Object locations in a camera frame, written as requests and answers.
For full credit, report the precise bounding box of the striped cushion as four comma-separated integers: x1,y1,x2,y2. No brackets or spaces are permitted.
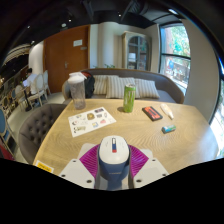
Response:
92,74,119,96
134,78,161,100
105,76,137,100

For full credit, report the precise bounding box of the grey tufted armchair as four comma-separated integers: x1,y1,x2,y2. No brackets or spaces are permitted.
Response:
18,103,68,165

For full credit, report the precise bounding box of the green drink can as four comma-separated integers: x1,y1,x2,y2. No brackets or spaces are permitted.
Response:
122,83,137,114

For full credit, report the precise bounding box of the person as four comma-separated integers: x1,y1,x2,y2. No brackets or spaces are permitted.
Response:
22,67,38,96

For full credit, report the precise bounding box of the glass door cabinet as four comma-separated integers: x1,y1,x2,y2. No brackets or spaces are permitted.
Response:
121,30,153,72

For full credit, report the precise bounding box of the large black-framed window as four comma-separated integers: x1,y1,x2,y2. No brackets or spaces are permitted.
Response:
159,23,192,96

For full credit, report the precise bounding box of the white tube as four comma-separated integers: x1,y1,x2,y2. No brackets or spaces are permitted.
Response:
159,102,175,120

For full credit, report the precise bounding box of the grey curved sofa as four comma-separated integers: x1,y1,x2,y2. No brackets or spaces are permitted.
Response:
62,68,186,105

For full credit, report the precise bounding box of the black and red backpack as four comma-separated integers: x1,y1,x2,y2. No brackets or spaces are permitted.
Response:
80,71,96,99

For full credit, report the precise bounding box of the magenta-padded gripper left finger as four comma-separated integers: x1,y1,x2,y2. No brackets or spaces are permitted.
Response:
58,143,101,190

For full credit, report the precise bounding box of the white cartoon sticker sheet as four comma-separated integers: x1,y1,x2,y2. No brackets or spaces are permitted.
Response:
67,106,117,138

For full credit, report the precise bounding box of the small teal packet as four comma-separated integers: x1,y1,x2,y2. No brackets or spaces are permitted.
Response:
161,124,177,135

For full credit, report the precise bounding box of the group of blue chairs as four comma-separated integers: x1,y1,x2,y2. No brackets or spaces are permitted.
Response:
0,106,18,158

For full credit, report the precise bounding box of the group of white chairs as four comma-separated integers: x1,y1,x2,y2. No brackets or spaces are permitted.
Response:
14,69,51,109

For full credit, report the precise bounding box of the white and blue computer mouse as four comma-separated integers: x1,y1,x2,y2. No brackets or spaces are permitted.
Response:
97,134,131,191

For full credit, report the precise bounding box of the yellow code sticker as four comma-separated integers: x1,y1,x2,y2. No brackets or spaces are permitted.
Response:
34,159,55,174

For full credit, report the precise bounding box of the black and red flat box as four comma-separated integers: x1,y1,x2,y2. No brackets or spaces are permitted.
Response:
141,105,164,122

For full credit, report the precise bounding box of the brown wooden door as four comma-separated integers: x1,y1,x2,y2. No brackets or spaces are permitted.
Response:
43,24,91,94

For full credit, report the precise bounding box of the clear shaker bottle white lid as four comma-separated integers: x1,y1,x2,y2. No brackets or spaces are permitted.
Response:
67,71,88,110

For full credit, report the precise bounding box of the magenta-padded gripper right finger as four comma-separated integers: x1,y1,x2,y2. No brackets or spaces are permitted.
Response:
128,144,170,189

